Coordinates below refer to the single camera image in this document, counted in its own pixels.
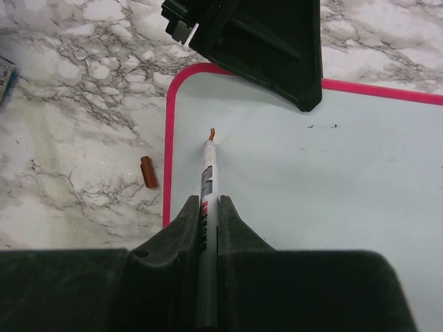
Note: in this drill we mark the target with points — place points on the red marker cap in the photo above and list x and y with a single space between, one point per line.
148 173

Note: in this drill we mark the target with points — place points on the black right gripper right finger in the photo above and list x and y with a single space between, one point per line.
264 289

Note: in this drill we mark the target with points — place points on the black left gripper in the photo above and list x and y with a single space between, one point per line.
274 44

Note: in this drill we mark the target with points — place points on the pink framed whiteboard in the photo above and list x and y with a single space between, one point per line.
363 170

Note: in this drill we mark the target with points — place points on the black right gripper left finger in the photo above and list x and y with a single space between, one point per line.
149 288

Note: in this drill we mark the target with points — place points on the black plastic toolbox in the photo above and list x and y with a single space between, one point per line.
8 75

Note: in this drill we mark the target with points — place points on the white whiteboard marker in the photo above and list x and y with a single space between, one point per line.
206 311

